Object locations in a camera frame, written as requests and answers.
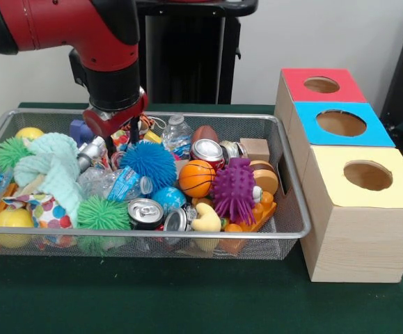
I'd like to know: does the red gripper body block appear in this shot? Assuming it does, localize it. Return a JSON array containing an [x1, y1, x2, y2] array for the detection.
[[81, 90, 150, 140]]

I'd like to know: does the polka dot cloth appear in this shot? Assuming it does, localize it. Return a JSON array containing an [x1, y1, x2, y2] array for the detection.
[[112, 128, 132, 152], [93, 149, 127, 172], [1, 193, 74, 230]]

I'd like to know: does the shallow silver mesh bin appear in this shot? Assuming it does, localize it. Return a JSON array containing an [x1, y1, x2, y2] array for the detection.
[[0, 107, 313, 261]]

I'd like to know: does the wooden box with three holes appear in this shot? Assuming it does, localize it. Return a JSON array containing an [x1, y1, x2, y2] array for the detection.
[[274, 67, 403, 283]]

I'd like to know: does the tiger plush toy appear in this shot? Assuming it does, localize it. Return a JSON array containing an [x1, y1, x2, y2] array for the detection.
[[121, 113, 157, 137]]

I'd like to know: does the blue spiky rubber ball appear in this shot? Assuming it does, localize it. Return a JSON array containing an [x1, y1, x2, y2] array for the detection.
[[119, 139, 177, 194]]

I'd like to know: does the mint green cloth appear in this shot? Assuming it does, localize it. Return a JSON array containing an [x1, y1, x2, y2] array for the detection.
[[13, 133, 86, 218]]

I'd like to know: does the green spiky rubber ball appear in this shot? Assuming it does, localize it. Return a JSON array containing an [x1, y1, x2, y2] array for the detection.
[[76, 195, 132, 232]]

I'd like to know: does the red soda can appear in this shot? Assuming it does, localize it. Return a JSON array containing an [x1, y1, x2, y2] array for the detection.
[[189, 138, 226, 171]]

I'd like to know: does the orange toy basketball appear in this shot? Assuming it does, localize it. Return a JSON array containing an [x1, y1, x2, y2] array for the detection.
[[178, 159, 216, 198]]

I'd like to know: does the purple spiky rubber toy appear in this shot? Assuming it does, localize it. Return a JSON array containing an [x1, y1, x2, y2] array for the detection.
[[210, 157, 258, 225]]

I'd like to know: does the toy hamburger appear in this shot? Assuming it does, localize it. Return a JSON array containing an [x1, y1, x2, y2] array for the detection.
[[248, 159, 279, 196]]

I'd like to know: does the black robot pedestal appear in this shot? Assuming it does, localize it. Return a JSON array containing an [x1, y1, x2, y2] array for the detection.
[[134, 0, 260, 105]]

